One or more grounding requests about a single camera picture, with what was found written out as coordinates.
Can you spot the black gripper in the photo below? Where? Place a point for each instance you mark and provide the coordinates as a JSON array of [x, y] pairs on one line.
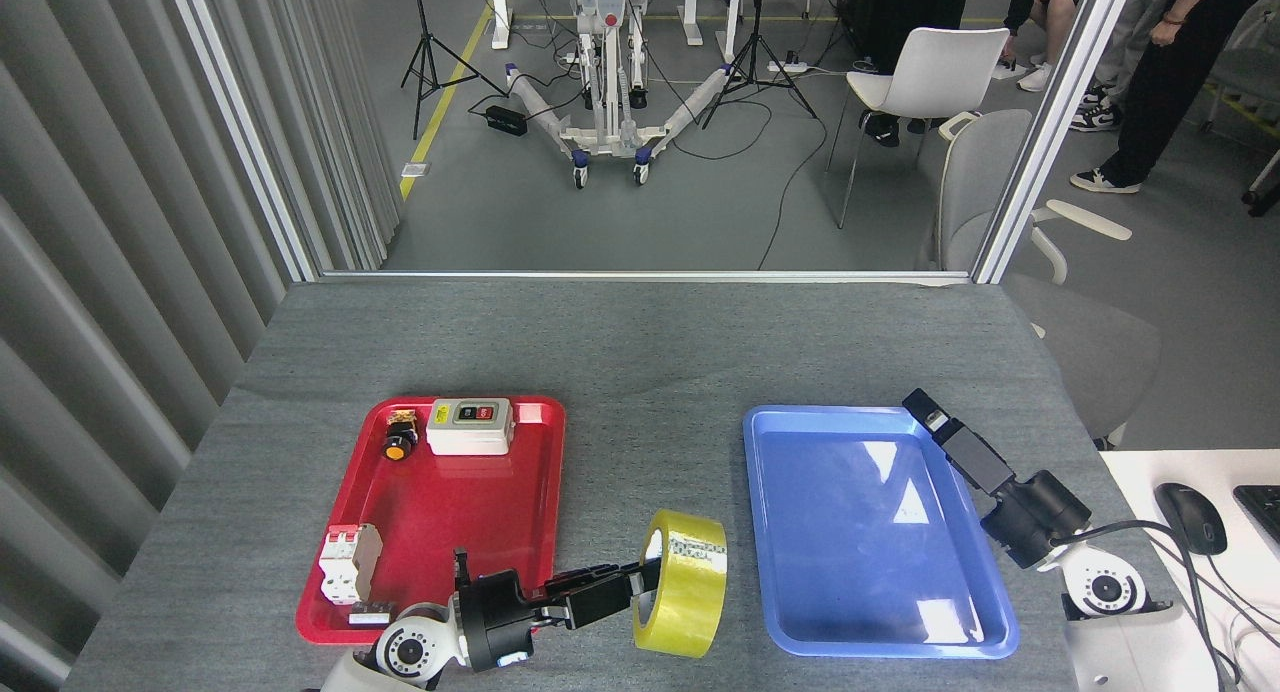
[[495, 617], [1040, 520]]

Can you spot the yellow tape roll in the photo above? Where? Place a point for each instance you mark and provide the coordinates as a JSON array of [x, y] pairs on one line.
[[700, 592]]

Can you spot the person's hand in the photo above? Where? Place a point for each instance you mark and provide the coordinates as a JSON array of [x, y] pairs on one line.
[[1168, 30]]

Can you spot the red plastic tray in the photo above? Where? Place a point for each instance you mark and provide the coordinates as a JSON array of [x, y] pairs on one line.
[[450, 532]]

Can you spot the blue plastic tray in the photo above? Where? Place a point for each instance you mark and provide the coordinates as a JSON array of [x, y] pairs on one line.
[[850, 552]]

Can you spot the white desk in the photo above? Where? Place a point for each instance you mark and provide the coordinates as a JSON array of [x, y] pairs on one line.
[[1135, 472]]

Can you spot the small silver black block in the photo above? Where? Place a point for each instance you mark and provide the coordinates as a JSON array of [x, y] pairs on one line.
[[370, 614]]

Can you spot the black computer mouse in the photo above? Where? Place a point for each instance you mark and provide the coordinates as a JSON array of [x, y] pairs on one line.
[[1190, 512]]

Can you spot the black yellow push button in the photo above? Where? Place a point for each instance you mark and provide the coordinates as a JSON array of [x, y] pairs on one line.
[[399, 444]]

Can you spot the white circuit breaker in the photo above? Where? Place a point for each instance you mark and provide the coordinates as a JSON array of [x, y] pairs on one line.
[[345, 567]]

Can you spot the grey office chair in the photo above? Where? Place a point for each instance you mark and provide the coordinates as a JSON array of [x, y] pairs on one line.
[[975, 172]]

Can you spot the black keyboard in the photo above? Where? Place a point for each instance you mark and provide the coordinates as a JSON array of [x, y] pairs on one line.
[[1262, 512]]

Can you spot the white plastic chair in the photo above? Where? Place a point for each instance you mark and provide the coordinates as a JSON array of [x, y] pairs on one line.
[[940, 67]]

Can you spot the person in black trousers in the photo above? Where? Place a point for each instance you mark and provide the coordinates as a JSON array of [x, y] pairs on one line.
[[1160, 102]]

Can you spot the white power strip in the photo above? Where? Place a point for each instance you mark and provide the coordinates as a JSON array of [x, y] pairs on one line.
[[787, 67]]

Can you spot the person with bare legs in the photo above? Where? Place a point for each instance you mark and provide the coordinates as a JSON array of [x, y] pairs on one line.
[[1050, 7]]

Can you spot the grey floor outlet plate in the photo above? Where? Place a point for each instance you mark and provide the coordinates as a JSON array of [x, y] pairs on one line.
[[415, 170]]

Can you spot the person in grey trousers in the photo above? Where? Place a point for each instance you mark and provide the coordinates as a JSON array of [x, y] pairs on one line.
[[1135, 22]]

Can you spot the black tripod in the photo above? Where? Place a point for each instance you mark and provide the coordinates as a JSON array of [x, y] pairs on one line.
[[430, 44], [757, 40]]

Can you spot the grey chair with white legs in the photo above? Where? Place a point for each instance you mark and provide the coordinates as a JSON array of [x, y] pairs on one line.
[[1250, 72]]

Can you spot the black power adapter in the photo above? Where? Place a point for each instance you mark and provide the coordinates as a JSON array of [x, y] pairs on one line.
[[505, 120]]

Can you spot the white wheeled stand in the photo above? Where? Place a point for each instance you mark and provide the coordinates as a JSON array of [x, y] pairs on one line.
[[605, 102]]

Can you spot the grey switch box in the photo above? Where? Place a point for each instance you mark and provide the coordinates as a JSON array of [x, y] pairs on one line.
[[470, 437]]

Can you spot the silver frame rail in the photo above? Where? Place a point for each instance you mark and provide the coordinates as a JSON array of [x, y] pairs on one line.
[[650, 275]]

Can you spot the silver frame post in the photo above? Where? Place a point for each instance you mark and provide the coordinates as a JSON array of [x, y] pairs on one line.
[[1055, 122], [240, 122]]

